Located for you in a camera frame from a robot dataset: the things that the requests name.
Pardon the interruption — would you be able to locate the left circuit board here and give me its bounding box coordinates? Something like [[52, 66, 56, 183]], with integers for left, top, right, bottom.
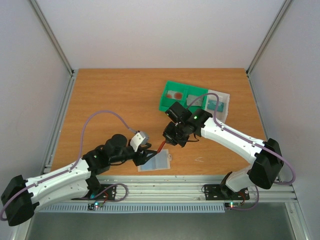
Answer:
[[87, 202, 104, 211]]

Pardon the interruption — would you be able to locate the right aluminium frame post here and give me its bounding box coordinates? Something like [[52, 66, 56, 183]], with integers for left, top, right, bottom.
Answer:
[[245, 0, 294, 77]]

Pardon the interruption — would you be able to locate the green bin left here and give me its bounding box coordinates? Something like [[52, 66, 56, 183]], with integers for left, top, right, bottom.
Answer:
[[158, 80, 188, 112]]

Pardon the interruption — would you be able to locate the white card holder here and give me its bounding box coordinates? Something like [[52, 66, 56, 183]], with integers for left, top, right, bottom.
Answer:
[[137, 149, 172, 172]]

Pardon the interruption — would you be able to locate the red patterned card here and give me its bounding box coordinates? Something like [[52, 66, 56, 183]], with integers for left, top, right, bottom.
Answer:
[[164, 90, 183, 101]]

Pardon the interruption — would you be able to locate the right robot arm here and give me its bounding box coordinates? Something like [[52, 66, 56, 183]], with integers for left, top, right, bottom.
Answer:
[[163, 102, 284, 200]]

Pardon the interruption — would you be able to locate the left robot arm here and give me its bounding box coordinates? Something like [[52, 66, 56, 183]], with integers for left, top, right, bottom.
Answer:
[[0, 134, 157, 227]]

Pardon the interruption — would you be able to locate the left aluminium frame post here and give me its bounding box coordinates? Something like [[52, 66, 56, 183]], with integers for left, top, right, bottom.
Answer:
[[27, 0, 75, 77]]

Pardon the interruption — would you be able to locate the white red floral card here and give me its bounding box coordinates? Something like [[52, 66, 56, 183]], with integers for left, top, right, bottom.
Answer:
[[186, 94, 203, 107]]

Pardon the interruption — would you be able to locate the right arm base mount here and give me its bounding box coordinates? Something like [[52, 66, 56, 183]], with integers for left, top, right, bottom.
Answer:
[[201, 184, 250, 201]]

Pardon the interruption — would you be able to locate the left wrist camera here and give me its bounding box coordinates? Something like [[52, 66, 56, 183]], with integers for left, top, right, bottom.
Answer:
[[129, 131, 149, 152]]

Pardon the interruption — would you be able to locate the grey slotted cable duct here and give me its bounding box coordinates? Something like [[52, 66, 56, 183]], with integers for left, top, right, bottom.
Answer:
[[41, 202, 225, 214]]

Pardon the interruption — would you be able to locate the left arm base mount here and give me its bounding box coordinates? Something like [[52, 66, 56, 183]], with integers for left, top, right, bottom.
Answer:
[[72, 184, 117, 201]]

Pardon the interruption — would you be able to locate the aluminium frame post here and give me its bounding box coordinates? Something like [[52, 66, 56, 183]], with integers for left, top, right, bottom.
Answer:
[[245, 0, 294, 77], [27, 0, 75, 77]]

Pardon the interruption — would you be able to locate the aluminium front rail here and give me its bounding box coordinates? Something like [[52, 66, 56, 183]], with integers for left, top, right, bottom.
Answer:
[[24, 174, 298, 203]]

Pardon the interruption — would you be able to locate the white bin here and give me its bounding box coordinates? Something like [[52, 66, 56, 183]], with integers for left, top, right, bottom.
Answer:
[[204, 89, 230, 123]]

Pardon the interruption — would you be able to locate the circuit board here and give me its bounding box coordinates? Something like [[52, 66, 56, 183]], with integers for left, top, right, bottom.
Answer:
[[224, 201, 245, 209], [87, 202, 104, 211]]

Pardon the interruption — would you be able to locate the right circuit board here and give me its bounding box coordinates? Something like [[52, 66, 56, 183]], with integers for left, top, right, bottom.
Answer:
[[224, 201, 245, 209]]

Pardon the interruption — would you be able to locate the green bin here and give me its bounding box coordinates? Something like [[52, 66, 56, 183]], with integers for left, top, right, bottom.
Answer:
[[158, 80, 188, 112], [182, 85, 208, 113]]

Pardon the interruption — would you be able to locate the green bin middle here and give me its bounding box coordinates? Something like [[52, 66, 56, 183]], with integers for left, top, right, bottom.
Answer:
[[182, 85, 208, 113]]

